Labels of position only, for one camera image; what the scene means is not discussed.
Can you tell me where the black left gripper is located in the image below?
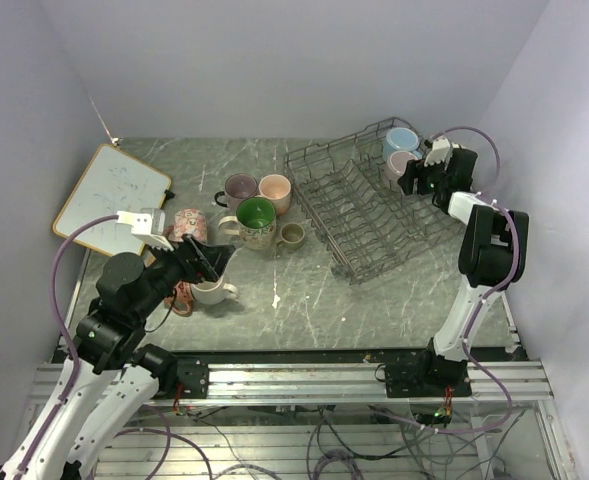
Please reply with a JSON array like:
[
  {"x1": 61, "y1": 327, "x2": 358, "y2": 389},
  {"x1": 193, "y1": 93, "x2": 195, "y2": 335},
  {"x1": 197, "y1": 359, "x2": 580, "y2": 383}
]
[{"x1": 131, "y1": 230, "x2": 233, "y2": 320}]

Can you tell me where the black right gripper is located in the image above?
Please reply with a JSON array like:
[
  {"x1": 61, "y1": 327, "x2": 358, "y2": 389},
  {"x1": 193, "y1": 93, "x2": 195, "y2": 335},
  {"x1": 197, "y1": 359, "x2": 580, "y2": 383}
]
[{"x1": 397, "y1": 153, "x2": 449, "y2": 196}]

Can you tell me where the lavender mug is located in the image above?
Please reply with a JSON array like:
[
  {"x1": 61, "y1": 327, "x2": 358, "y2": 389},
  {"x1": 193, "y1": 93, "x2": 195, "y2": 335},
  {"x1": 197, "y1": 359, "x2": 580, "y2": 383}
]
[{"x1": 382, "y1": 151, "x2": 420, "y2": 191}]

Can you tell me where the cream white speckled mug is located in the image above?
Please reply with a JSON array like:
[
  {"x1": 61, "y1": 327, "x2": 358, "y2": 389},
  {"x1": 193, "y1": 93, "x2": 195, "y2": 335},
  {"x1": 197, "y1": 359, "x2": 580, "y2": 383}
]
[{"x1": 190, "y1": 277, "x2": 240, "y2": 305}]

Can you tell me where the light blue mug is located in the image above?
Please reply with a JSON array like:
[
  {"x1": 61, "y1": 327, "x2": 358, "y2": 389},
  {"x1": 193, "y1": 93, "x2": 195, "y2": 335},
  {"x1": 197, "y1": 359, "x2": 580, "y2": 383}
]
[{"x1": 382, "y1": 127, "x2": 422, "y2": 160}]

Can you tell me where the green inside floral mug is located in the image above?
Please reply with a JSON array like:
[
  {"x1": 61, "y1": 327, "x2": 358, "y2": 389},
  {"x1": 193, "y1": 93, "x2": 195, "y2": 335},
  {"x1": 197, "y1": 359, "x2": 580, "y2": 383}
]
[{"x1": 218, "y1": 197, "x2": 277, "y2": 250}]

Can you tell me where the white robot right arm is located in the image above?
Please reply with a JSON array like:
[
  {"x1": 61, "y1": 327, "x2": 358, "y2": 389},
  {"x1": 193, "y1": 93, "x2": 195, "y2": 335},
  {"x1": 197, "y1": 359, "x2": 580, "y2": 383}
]
[{"x1": 398, "y1": 146, "x2": 530, "y2": 396}]

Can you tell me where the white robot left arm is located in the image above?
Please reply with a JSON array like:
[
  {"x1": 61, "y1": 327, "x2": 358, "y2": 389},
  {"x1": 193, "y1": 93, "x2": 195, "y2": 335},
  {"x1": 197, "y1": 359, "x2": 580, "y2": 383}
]
[{"x1": 0, "y1": 235, "x2": 236, "y2": 479}]

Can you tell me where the orange mug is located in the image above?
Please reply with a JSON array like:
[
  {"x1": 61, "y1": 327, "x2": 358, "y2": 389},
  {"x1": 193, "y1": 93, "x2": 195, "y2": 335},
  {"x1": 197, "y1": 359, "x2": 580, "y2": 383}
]
[{"x1": 164, "y1": 282, "x2": 194, "y2": 317}]

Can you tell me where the pink patterned mug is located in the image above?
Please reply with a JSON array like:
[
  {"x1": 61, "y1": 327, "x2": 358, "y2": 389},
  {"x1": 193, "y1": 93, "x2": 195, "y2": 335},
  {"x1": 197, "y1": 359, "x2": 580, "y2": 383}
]
[{"x1": 164, "y1": 208, "x2": 208, "y2": 243}]

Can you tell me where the small olive grey cup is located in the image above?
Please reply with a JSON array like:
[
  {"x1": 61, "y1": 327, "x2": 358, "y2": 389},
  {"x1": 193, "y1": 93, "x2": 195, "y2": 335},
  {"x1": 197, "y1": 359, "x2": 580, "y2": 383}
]
[{"x1": 276, "y1": 223, "x2": 305, "y2": 251}]

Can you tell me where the peach pink mug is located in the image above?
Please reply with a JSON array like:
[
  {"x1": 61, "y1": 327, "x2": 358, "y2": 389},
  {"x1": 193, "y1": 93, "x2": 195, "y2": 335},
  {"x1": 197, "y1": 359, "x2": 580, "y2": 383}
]
[{"x1": 259, "y1": 174, "x2": 292, "y2": 216}]

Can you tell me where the grey wire dish rack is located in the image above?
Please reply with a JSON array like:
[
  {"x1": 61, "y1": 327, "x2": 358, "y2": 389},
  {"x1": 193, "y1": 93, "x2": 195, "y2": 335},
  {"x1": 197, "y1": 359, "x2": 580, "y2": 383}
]
[{"x1": 284, "y1": 117, "x2": 464, "y2": 284}]

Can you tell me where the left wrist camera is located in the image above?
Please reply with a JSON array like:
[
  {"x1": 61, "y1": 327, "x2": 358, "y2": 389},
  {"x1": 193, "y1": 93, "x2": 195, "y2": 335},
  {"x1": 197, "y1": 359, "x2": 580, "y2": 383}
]
[{"x1": 116, "y1": 208, "x2": 175, "y2": 254}]

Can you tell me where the purple mug dark handle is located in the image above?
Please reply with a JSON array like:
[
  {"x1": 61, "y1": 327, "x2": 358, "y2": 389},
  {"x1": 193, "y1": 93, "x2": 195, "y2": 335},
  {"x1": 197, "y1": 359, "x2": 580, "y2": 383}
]
[{"x1": 214, "y1": 173, "x2": 258, "y2": 213}]

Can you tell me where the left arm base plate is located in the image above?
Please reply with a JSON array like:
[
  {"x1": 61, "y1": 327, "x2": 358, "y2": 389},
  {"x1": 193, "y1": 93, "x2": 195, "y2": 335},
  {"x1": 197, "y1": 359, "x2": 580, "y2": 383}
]
[{"x1": 152, "y1": 357, "x2": 210, "y2": 400}]

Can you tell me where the small whiteboard wooden frame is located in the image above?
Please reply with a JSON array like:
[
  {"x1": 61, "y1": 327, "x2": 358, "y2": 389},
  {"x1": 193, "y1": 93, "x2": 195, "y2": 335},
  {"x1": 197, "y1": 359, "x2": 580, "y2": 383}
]
[{"x1": 52, "y1": 144, "x2": 171, "y2": 256}]

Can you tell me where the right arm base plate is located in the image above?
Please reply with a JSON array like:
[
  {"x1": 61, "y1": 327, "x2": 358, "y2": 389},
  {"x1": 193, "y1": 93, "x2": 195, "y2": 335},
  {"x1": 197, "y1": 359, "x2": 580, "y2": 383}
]
[{"x1": 382, "y1": 356, "x2": 472, "y2": 399}]

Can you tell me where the aluminium mounting rail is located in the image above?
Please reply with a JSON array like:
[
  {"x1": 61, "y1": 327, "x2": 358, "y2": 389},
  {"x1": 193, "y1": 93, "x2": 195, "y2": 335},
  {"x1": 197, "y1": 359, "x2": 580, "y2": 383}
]
[{"x1": 28, "y1": 349, "x2": 550, "y2": 406}]

